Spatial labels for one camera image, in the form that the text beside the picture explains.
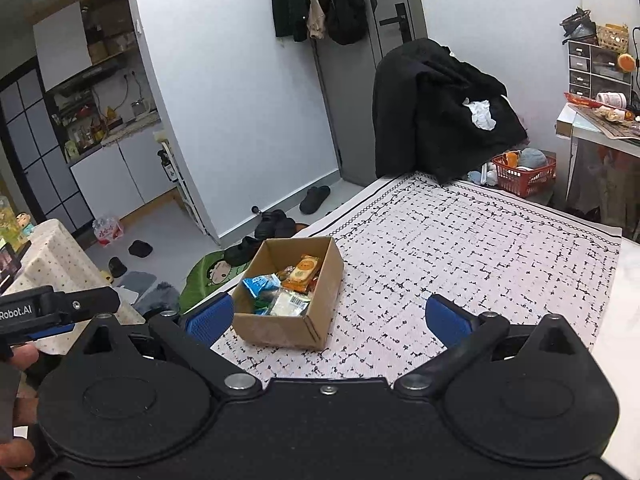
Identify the blue-grey mat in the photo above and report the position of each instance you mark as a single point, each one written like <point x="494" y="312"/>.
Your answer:
<point x="136" y="281"/>

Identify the black hanging jacket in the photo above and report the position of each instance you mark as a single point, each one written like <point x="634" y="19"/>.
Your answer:
<point x="290" y="5"/>

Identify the black hanging bag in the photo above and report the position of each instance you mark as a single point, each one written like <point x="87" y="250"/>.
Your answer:
<point x="347" y="15"/>

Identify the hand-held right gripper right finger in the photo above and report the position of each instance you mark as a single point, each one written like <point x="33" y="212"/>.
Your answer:
<point x="447" y="322"/>

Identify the black shoe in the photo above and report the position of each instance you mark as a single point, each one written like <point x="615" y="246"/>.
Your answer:
<point x="242" y="252"/>
<point x="269" y="224"/>
<point x="286" y="228"/>

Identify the woven basket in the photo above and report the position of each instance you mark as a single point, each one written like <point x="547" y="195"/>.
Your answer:
<point x="612" y="37"/>

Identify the pale blue cloth pile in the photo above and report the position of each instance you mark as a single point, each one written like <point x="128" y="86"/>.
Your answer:
<point x="482" y="176"/>

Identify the red flat packet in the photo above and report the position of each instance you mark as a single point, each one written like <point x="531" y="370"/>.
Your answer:
<point x="585" y="100"/>

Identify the beige dotted tablecloth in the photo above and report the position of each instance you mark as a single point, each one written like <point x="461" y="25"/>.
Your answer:
<point x="55" y="260"/>

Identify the grey door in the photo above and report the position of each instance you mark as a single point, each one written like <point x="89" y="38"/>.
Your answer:
<point x="360" y="110"/>

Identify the glass cup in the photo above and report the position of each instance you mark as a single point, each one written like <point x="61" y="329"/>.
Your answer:
<point x="140" y="110"/>

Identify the person's left hand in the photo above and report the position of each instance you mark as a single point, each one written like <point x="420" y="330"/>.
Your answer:
<point x="25" y="357"/>

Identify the beige hanging garment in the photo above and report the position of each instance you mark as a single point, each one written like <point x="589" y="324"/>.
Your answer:
<point x="316" y="15"/>

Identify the blue snack packet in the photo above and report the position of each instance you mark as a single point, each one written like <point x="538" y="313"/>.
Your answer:
<point x="260" y="285"/>

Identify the cardboard box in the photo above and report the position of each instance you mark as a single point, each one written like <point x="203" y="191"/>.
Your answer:
<point x="280" y="332"/>

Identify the red plastic basket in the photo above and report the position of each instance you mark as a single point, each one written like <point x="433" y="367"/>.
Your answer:
<point x="525" y="182"/>

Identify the grey fluffy mat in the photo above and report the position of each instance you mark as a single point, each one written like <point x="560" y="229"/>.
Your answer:
<point x="157" y="300"/>

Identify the black coat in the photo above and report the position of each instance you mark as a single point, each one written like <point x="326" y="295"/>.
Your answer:
<point x="430" y="110"/>

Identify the small toy figure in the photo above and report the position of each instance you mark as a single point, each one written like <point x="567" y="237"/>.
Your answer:
<point x="25" y="225"/>

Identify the teal grey cloth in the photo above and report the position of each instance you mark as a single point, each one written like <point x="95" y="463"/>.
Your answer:
<point x="534" y="157"/>

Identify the white kitchen cabinet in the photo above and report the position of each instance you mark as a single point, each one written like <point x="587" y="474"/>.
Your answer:
<point x="120" y="175"/>

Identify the pink bottle pack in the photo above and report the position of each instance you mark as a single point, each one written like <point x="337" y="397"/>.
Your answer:
<point x="107" y="231"/>

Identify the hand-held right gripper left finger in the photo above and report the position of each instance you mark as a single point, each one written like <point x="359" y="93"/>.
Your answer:
<point x="210" y="320"/>

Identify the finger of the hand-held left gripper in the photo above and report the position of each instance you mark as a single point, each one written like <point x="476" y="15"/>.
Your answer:
<point x="85" y="302"/>
<point x="47" y="332"/>

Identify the orange biscuit packet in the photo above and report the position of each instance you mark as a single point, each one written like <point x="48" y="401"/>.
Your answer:
<point x="302" y="271"/>

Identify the black spray bottle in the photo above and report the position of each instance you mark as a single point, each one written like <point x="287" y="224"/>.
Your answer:
<point x="166" y="165"/>

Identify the black slipper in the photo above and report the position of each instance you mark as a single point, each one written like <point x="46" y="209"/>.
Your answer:
<point x="140" y="248"/>
<point x="315" y="199"/>
<point x="118" y="267"/>

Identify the white pink jar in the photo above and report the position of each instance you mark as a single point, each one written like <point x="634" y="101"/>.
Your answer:
<point x="611" y="99"/>

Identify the grey drawer organizer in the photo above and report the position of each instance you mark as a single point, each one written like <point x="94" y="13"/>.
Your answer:
<point x="595" y="72"/>

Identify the dark sliding partition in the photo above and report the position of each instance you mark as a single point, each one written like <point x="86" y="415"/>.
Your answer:
<point x="30" y="160"/>

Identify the orange round toy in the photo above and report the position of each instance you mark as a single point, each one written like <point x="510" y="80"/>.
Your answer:
<point x="625" y="62"/>

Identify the green cartoon mat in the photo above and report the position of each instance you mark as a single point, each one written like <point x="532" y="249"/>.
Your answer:
<point x="210" y="275"/>

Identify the white cloth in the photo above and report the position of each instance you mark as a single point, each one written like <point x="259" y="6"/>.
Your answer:
<point x="479" y="114"/>

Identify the green snack packet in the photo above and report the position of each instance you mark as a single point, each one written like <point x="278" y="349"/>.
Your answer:
<point x="262" y="306"/>

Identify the white desk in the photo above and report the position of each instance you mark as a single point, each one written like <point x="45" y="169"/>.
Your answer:
<point x="590" y="130"/>

